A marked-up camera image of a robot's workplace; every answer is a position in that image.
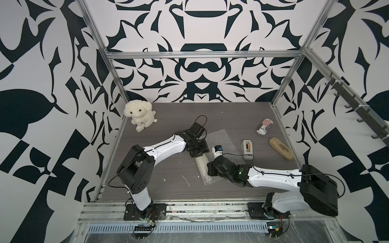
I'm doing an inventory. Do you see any white ribbed vase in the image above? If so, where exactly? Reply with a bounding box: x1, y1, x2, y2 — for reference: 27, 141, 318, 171
195, 155, 209, 178

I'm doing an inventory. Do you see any clear bubble wrap sheet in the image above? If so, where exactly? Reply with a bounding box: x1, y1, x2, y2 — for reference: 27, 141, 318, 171
201, 129, 246, 186

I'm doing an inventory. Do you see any grey tape dispenser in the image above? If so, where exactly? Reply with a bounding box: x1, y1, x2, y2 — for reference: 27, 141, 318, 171
242, 140, 253, 161

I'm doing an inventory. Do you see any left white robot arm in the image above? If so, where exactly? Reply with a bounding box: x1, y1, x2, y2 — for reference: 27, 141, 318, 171
116, 130, 209, 219

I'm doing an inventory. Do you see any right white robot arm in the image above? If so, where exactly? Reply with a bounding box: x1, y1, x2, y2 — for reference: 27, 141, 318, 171
207, 156, 339, 219

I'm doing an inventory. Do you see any tan wooden vase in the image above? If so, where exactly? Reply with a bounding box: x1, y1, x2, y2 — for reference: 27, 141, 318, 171
268, 137, 294, 161

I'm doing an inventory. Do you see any white plush dog toy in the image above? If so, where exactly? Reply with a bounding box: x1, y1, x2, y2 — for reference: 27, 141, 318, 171
124, 100, 157, 133

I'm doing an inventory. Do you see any right green circuit board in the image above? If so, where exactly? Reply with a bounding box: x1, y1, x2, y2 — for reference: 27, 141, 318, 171
265, 221, 286, 239

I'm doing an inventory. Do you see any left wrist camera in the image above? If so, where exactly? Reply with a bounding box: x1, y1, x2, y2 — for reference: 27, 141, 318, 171
188, 122, 205, 139

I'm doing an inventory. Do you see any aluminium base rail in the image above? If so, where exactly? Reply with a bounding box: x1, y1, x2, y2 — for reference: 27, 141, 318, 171
75, 198, 305, 234

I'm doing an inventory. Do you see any wall coat hook rack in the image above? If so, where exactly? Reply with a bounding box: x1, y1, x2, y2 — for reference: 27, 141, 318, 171
326, 72, 389, 146

